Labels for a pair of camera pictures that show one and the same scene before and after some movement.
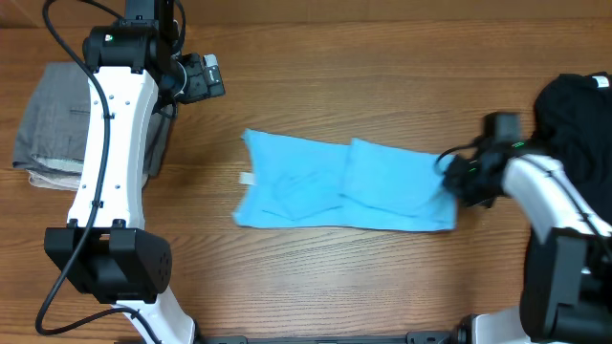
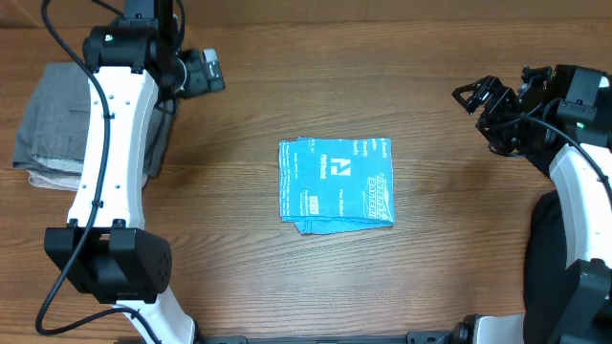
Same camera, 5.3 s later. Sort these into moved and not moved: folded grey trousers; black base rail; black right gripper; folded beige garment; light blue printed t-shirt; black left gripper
Moved: light blue printed t-shirt; black right gripper
Not moved: black base rail; black left gripper; folded grey trousers; folded beige garment
